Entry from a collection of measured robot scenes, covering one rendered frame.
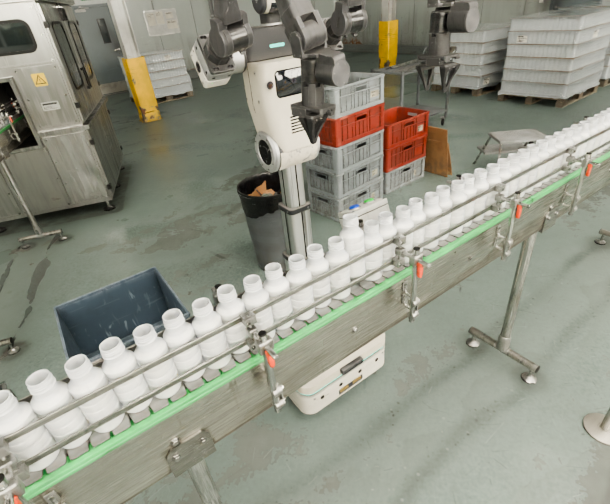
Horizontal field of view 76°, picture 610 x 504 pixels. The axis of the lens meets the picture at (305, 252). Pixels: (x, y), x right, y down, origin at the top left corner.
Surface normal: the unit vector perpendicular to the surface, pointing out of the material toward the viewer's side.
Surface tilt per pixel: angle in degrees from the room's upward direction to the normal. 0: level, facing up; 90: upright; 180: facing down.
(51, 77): 90
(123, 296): 90
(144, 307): 90
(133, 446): 90
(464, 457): 0
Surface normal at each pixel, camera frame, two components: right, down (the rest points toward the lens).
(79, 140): 0.30, 0.49
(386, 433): -0.09, -0.84
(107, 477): 0.59, 0.39
